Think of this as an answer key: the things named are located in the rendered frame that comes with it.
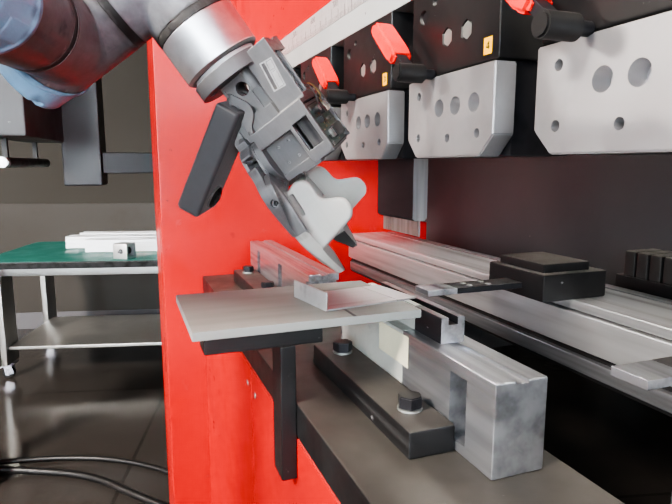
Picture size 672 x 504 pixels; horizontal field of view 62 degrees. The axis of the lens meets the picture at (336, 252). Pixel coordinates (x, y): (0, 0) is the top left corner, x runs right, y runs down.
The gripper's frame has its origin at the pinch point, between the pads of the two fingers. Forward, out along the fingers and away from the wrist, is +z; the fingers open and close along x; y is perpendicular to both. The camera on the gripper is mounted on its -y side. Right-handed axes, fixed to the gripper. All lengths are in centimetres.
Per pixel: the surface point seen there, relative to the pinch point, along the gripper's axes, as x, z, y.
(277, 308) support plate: 5.0, 3.3, -12.6
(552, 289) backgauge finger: 21.4, 24.6, 12.9
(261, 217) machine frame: 87, 0, -50
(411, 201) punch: 15.1, 2.9, 5.4
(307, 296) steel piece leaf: 8.5, 4.8, -10.3
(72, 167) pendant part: 107, -47, -105
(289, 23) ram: 54, -28, -5
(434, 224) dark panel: 104, 31, -15
